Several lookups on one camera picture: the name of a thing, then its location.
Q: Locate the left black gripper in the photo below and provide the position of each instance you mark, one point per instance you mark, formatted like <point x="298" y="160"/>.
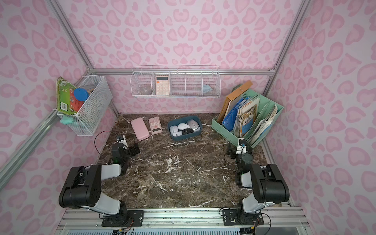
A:
<point x="131" y="150"/>

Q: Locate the white rounded computer mouse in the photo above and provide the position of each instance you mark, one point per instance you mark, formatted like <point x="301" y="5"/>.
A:
<point x="173" y="129"/>

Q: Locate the white boxy computer mouse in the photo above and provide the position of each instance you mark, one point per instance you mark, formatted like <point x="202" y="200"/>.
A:
<point x="177" y="134"/>

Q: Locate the teal storage box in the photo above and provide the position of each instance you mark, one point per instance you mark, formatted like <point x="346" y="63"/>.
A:
<point x="184" y="120"/>

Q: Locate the silver computer mouse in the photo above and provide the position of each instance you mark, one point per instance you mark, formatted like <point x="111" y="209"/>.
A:
<point x="194" y="125"/>

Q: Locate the black computer mouse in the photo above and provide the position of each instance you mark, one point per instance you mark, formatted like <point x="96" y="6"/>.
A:
<point x="187" y="131"/>

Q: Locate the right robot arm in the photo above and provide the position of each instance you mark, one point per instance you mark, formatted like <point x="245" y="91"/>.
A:
<point x="266" y="182"/>

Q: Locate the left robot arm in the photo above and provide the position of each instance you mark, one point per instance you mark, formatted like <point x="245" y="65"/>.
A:
<point x="82" y="188"/>

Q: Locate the pink calculator on table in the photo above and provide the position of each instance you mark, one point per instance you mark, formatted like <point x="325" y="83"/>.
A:
<point x="155" y="125"/>

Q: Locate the blue folder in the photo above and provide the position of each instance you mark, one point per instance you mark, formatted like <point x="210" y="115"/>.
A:
<point x="230" y="119"/>

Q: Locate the brown envelope folder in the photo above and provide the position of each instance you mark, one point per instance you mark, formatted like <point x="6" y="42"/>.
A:
<point x="231" y="97"/>

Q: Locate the magazines stack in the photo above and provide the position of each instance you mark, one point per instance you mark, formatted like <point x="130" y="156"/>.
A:
<point x="247" y="112"/>

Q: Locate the white papers bundle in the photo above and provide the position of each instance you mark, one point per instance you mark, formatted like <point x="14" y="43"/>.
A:
<point x="264" y="123"/>

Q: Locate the green file organizer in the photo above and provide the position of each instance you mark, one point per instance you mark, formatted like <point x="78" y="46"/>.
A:
<point x="263" y="108"/>

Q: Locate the clear item in shelf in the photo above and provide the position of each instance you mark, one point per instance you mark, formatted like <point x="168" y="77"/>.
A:
<point x="146" y="90"/>

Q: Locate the light blue item in shelf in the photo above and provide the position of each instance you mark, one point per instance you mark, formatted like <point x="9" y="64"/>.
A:
<point x="206" y="88"/>

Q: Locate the orange calculator in shelf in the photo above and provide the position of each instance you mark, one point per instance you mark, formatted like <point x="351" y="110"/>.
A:
<point x="162" y="85"/>

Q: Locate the mint green clip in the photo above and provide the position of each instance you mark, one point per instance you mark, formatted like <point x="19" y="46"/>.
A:
<point x="69" y="120"/>

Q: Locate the blue round lid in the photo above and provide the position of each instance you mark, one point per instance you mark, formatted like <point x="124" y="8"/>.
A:
<point x="81" y="94"/>

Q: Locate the green packaged card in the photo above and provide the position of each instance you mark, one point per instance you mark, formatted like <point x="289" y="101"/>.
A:
<point x="65" y="96"/>

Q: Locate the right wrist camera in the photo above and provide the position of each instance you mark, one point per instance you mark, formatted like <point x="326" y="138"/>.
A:
<point x="242" y="146"/>

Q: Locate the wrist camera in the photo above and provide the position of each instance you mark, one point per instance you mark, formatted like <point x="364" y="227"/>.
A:
<point x="122" y="139"/>
<point x="242" y="146"/>

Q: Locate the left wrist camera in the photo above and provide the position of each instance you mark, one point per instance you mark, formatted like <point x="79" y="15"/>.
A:
<point x="122" y="139"/>

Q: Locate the white mesh wall basket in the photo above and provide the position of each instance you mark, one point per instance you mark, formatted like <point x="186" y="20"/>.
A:
<point x="89" y="113"/>

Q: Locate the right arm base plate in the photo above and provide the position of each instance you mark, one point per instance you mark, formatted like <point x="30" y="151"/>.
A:
<point x="232" y="217"/>

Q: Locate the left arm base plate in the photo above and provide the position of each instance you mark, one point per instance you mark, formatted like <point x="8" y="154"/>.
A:
<point x="132" y="218"/>

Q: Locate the white wire wall shelf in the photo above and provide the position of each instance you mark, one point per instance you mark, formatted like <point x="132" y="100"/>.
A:
<point x="185" y="81"/>

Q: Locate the aluminium front rail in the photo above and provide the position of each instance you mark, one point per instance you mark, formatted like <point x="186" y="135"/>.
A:
<point x="189" y="221"/>

